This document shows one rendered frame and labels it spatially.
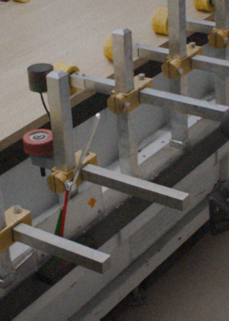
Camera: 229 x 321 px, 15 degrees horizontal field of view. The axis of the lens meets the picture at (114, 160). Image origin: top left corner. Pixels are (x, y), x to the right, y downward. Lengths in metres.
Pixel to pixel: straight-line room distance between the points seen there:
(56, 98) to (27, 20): 1.02
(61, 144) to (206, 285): 1.23
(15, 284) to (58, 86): 0.45
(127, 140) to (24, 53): 0.57
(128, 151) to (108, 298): 0.70
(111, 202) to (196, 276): 0.97
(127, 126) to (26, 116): 0.26
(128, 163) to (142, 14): 0.80
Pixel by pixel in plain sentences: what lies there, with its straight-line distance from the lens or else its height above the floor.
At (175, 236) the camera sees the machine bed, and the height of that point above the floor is 0.16.
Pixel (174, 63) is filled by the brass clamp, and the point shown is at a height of 0.97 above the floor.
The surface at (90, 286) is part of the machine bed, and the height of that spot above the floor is 0.22.
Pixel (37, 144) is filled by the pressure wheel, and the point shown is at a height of 0.90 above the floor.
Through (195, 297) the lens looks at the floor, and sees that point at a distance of 2.99.
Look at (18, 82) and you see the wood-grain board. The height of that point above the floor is 0.90.
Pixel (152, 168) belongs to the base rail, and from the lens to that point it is 2.32.
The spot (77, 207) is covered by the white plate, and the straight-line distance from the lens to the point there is 2.04.
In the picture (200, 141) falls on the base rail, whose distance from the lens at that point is 2.46.
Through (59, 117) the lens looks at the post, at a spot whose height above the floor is 1.01.
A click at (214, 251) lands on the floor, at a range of 3.21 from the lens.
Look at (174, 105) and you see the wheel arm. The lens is 2.09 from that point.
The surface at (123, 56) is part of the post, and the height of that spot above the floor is 1.07.
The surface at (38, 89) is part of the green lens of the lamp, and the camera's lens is 1.92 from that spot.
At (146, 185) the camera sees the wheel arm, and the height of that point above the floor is 0.86.
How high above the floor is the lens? 1.83
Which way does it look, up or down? 29 degrees down
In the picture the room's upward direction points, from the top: 4 degrees counter-clockwise
